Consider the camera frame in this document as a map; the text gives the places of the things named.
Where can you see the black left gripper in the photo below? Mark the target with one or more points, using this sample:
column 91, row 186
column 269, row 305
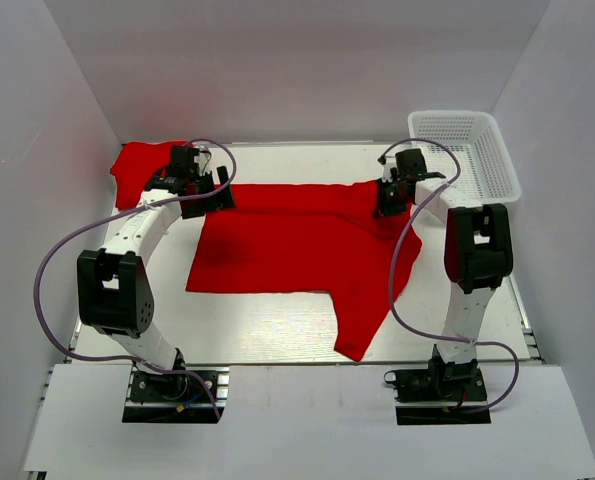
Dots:
column 209, row 192

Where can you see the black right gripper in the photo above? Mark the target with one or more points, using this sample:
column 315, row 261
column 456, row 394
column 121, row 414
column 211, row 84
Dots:
column 390, row 195

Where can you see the red t shirt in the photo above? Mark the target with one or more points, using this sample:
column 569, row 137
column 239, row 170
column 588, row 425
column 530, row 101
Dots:
column 313, row 238
column 134, row 166

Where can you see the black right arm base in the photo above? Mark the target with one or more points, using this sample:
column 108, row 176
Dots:
column 418, row 386

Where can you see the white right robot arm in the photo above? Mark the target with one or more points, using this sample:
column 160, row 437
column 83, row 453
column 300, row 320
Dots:
column 478, row 252

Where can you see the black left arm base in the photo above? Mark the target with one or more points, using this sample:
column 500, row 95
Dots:
column 154, row 388

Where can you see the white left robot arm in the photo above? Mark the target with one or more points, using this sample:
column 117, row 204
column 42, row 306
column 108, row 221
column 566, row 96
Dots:
column 114, row 294

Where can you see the red folded t shirt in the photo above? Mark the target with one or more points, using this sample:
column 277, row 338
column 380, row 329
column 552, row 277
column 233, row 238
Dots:
column 134, row 166

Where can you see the white plastic mesh basket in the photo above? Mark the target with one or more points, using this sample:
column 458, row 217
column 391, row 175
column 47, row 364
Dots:
column 474, row 140

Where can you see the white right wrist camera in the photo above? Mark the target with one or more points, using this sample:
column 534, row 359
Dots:
column 390, row 173

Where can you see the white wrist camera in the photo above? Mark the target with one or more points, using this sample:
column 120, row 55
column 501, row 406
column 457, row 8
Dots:
column 390, row 173
column 203, row 161

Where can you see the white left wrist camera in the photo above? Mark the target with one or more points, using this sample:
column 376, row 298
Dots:
column 203, row 161

